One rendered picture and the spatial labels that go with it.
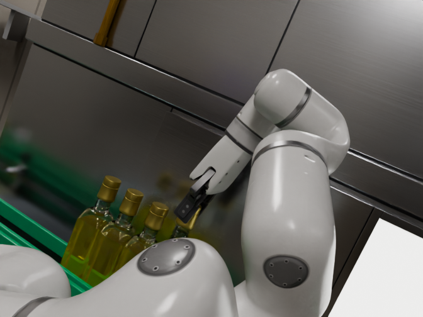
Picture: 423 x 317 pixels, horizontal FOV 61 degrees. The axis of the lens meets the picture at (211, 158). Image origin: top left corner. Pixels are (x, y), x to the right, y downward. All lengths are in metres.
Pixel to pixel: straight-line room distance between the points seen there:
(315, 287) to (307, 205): 0.07
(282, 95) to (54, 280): 0.35
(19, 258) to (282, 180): 0.26
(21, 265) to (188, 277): 0.20
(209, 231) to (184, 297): 0.56
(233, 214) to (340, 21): 0.44
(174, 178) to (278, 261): 0.53
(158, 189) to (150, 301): 0.61
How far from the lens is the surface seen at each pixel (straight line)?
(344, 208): 0.74
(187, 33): 0.88
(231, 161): 0.59
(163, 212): 0.68
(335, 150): 0.45
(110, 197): 0.74
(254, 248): 0.31
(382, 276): 0.77
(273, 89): 0.51
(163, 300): 0.23
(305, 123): 0.53
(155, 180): 0.83
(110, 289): 0.26
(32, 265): 0.40
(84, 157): 0.98
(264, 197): 0.33
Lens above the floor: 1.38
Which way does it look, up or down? 8 degrees down
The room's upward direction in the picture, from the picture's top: 23 degrees clockwise
